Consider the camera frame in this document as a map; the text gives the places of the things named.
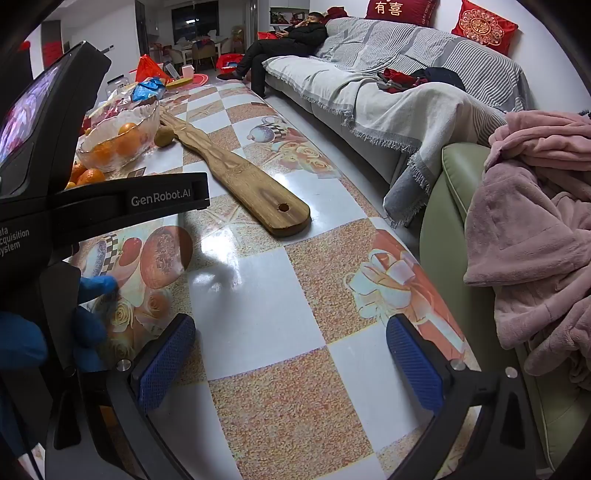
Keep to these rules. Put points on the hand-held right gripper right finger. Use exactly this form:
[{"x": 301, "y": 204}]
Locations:
[{"x": 414, "y": 364}]

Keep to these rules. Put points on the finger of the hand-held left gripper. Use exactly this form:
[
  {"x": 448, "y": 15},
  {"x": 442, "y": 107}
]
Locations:
[{"x": 157, "y": 196}]

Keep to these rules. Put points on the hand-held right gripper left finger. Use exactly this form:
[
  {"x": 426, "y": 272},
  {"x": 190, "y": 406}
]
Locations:
[{"x": 168, "y": 364}]

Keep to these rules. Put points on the small orange mandarin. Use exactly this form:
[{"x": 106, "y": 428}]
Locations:
[
  {"x": 128, "y": 130},
  {"x": 99, "y": 154},
  {"x": 76, "y": 171},
  {"x": 91, "y": 177},
  {"x": 128, "y": 147}
]

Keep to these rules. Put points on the clear glass bowl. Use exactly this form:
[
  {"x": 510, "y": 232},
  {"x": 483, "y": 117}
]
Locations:
[{"x": 145, "y": 117}]

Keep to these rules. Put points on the person's left forearm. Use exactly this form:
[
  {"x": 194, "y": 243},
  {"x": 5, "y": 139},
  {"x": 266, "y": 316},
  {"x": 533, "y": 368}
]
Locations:
[{"x": 9, "y": 415}]

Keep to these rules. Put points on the person's left hand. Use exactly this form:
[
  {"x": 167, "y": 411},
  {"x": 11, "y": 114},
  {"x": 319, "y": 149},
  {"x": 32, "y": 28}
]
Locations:
[{"x": 94, "y": 286}]

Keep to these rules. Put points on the brown kiwi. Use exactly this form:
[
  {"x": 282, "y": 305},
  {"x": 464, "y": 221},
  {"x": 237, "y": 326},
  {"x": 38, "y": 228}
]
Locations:
[{"x": 164, "y": 136}]

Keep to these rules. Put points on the bag of red candies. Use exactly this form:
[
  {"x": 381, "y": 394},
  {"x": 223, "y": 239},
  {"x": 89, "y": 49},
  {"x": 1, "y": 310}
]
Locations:
[{"x": 111, "y": 105}]

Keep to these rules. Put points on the clear plastic jar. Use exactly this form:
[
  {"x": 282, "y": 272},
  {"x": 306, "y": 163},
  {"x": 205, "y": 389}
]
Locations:
[{"x": 117, "y": 84}]

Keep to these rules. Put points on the long wooden paddle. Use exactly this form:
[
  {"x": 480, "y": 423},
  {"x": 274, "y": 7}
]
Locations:
[{"x": 258, "y": 194}]

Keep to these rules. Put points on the blue snack packet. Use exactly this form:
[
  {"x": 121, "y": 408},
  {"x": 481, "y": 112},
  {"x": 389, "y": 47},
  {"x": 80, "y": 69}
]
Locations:
[{"x": 147, "y": 90}]

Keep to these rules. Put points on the checked printed tablecloth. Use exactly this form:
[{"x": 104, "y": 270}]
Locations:
[{"x": 258, "y": 295}]

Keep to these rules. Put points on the red plastic bag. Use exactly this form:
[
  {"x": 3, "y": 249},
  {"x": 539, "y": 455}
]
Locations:
[{"x": 147, "y": 69}]

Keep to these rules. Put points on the small pink box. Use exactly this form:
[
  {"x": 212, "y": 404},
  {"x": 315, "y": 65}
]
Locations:
[{"x": 187, "y": 71}]

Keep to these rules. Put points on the green armchair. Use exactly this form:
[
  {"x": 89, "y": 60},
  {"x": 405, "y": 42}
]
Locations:
[{"x": 450, "y": 221}]

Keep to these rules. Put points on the pink fleece robe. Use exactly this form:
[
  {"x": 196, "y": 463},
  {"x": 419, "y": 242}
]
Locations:
[{"x": 531, "y": 221}]

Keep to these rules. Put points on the red gift bag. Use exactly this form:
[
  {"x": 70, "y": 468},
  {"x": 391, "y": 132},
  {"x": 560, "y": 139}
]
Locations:
[{"x": 268, "y": 36}]

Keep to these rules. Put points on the grey sofa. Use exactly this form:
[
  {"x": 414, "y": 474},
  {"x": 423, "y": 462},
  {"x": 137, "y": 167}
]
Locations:
[{"x": 369, "y": 157}]

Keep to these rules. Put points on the light grey fringed blanket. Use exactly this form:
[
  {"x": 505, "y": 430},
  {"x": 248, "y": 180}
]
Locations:
[{"x": 369, "y": 106}]

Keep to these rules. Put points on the red cloth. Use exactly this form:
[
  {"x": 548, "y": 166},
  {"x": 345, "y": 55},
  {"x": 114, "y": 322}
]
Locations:
[{"x": 397, "y": 78}]

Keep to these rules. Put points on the dark clothing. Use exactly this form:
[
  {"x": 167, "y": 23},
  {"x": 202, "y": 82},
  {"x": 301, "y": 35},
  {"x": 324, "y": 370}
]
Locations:
[{"x": 438, "y": 76}]

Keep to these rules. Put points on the grey striped sofa cover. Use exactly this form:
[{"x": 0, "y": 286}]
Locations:
[{"x": 415, "y": 44}]

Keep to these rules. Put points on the red rectangular cushion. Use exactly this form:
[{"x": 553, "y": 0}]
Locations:
[{"x": 401, "y": 10}]

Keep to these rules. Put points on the red patterned square cushion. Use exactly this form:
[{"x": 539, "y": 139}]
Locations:
[{"x": 485, "y": 25}]

